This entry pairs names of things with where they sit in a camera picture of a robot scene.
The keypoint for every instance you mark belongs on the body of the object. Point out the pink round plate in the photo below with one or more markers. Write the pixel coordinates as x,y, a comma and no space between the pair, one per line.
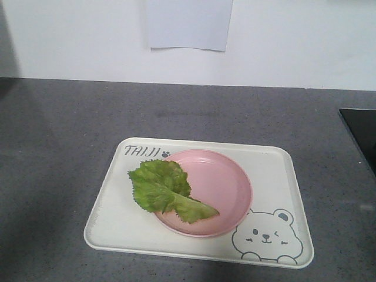
218,181

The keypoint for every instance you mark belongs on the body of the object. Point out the black induction cooktop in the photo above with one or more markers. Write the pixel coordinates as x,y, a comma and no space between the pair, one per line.
361,123

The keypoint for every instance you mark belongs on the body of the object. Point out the green lettuce leaf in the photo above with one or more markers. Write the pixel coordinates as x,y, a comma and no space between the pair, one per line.
162,186

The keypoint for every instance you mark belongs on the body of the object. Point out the cream bear serving tray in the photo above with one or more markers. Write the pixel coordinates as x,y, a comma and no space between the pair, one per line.
273,233

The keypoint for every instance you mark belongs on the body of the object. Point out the white paper sheet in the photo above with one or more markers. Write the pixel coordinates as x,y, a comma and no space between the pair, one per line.
188,24

